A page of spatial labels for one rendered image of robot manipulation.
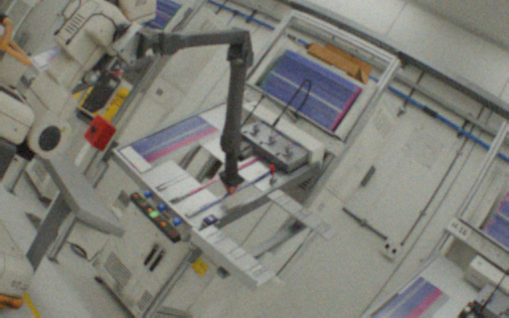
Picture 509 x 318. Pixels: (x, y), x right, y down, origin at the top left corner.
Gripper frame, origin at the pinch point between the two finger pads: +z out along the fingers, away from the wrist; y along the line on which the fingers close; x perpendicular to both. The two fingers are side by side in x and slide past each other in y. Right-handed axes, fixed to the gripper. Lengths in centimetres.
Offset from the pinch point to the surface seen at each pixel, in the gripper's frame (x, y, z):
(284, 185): -21.9, -9.9, 1.2
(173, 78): -63, 135, 25
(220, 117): -34, 49, 1
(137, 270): 38, 29, 54
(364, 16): -248, 118, 18
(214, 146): -15.9, 31.3, 1.1
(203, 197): 10.5, 6.0, 0.9
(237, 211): 5.1, -9.7, 0.8
